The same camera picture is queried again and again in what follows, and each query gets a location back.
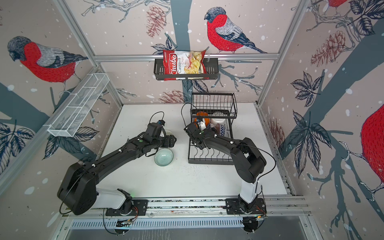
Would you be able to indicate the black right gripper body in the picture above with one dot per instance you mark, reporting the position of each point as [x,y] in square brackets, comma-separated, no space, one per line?
[209,131]

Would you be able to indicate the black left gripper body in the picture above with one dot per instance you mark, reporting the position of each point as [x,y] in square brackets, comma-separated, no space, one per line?
[164,141]

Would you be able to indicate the pale green glazed bowl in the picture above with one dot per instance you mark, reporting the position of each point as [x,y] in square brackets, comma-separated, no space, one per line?
[164,157]

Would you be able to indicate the white ceramic bowl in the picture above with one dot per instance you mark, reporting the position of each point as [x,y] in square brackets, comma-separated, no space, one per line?
[218,122]

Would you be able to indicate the orange plastic bowl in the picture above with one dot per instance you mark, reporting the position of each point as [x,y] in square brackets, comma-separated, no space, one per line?
[202,117]

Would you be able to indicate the blue patterned bowl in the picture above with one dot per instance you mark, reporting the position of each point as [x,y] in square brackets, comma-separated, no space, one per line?
[220,129]

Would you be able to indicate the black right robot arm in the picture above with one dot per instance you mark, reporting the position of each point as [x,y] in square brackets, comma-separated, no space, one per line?
[247,158]

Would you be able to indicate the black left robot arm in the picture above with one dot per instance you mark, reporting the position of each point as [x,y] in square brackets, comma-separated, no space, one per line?
[79,191]

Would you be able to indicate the red cassava chips bag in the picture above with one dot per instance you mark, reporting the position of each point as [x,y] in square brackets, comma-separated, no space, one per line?
[183,62]

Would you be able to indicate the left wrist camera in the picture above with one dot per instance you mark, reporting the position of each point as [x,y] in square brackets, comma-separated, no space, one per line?
[161,122]

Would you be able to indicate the black wire dish rack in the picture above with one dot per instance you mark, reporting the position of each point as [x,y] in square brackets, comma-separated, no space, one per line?
[216,112]

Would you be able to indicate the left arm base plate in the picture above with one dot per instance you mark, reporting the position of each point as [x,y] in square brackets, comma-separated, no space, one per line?
[129,208]

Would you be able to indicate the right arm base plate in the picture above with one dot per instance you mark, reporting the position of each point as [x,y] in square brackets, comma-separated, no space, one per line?
[239,207]

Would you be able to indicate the black wall basket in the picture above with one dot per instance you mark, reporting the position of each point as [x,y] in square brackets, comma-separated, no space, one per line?
[207,69]

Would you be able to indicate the aluminium mounting rail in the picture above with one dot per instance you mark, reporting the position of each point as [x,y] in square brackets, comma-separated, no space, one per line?
[276,205]

